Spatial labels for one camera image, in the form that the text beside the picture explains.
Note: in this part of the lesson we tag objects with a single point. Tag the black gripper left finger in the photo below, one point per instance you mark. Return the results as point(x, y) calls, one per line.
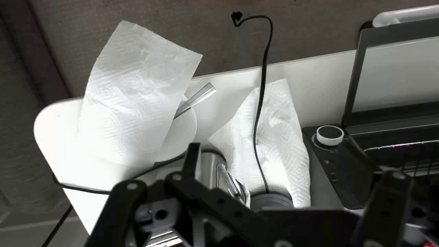
point(138, 206)

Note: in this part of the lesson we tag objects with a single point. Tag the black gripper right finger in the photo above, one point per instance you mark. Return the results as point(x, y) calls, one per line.
point(386, 210)

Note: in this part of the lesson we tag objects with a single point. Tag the black Sunbeam toaster oven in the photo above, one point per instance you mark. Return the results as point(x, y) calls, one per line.
point(330, 169)

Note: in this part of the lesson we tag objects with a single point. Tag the silver chrome slot toaster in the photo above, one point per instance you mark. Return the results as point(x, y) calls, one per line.
point(214, 169)

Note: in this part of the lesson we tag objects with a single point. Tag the white-rimmed black timer knob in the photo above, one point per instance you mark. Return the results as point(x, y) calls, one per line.
point(330, 134)

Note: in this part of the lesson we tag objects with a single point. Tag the white crumpled paper towel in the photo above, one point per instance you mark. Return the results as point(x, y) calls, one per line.
point(132, 90)
point(283, 137)

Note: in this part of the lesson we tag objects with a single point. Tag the grey round base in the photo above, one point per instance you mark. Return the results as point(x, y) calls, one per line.
point(272, 200)

